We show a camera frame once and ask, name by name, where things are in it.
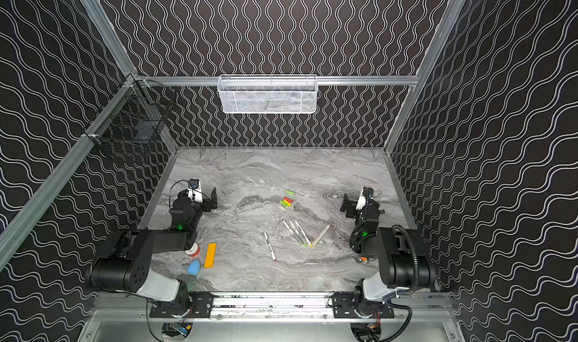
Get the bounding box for white pen green end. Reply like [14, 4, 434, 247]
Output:
[290, 221, 308, 247]

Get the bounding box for red white tape roll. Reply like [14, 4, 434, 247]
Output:
[185, 243, 200, 258]

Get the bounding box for white pen yellow tip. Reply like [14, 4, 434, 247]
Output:
[295, 220, 313, 247]

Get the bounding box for white pen green tip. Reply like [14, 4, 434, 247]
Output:
[281, 220, 303, 245]

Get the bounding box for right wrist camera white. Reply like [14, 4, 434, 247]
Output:
[355, 187, 374, 211]

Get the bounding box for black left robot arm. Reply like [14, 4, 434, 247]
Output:
[87, 187, 218, 316]

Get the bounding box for white pen lying apart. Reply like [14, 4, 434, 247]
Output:
[312, 225, 331, 247]

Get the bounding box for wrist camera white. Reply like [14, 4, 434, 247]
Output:
[355, 187, 374, 211]
[188, 179, 204, 203]

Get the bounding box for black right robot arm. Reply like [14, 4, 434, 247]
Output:
[340, 187, 435, 304]

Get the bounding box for white pen pink accents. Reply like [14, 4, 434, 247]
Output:
[263, 232, 277, 262]

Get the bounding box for black wire mesh basket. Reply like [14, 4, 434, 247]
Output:
[87, 74, 176, 165]

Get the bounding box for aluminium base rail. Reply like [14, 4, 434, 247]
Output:
[91, 292, 454, 322]

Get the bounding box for white wire mesh basket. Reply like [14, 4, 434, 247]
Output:
[217, 74, 319, 114]

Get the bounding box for yellow rectangular block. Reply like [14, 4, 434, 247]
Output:
[204, 243, 217, 268]

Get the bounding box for blue egg-shaped sponge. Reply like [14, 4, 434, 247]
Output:
[187, 259, 201, 276]

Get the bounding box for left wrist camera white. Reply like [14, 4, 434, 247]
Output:
[188, 179, 204, 203]

